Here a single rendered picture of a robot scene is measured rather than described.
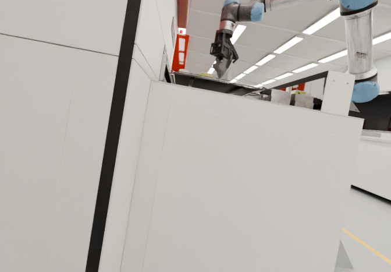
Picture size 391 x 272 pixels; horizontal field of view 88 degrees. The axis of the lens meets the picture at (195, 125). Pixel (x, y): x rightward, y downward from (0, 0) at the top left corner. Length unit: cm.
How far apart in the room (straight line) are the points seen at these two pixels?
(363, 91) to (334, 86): 40
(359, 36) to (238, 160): 73
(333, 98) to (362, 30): 38
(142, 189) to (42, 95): 33
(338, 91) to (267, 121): 28
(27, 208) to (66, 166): 9
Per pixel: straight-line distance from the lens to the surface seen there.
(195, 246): 66
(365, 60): 113
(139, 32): 39
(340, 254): 165
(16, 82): 44
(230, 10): 108
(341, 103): 80
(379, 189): 412
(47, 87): 41
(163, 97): 56
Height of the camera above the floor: 74
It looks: 2 degrees down
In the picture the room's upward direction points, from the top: 10 degrees clockwise
